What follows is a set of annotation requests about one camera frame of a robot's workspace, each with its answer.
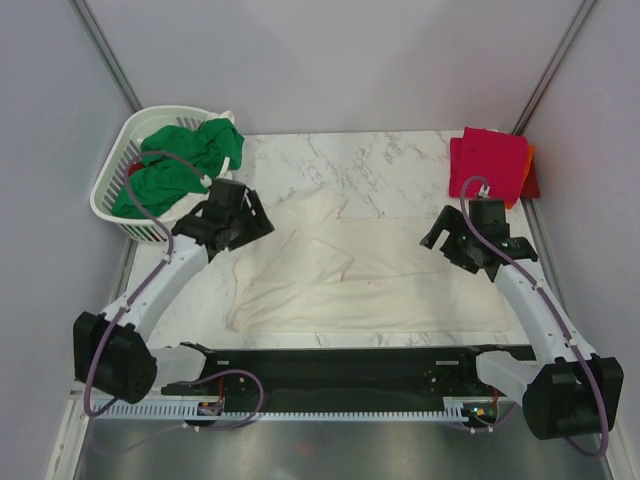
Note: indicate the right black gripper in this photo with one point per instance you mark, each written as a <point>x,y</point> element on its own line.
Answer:
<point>450,219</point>

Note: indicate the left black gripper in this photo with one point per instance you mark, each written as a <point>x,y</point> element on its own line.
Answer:
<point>259,226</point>

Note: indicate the cream white t shirt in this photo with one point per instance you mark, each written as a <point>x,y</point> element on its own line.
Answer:
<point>319,272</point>

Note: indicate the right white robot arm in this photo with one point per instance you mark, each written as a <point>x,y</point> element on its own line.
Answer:
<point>570,390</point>

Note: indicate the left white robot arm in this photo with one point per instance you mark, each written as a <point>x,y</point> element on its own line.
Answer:
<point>110,348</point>

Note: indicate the folded magenta t shirt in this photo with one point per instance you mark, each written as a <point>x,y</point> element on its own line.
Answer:
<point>473,153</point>

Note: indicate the folded dark red t shirt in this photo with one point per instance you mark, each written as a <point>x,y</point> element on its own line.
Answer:
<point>530,188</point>

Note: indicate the white plastic laundry basket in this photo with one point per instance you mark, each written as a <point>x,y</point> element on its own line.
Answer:
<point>126,147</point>

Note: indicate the folded orange t shirt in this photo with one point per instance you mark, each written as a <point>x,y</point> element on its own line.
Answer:
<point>506,177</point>

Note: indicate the green t shirt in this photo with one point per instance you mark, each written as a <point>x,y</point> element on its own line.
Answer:
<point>175,159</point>

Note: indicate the red t shirt in basket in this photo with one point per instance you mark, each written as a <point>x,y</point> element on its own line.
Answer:
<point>134,168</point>

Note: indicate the right corner metal profile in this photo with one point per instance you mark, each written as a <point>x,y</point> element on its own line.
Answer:
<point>560,54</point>

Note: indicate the corner metal profile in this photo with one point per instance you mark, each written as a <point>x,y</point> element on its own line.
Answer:
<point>96,34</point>
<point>560,54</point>

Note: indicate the left corner metal profile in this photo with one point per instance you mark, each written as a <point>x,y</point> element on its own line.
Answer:
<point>96,34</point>

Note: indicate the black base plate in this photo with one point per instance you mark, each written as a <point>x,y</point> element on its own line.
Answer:
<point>332,378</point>

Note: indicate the white slotted cable duct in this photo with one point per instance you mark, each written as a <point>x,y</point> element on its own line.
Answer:
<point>450,410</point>

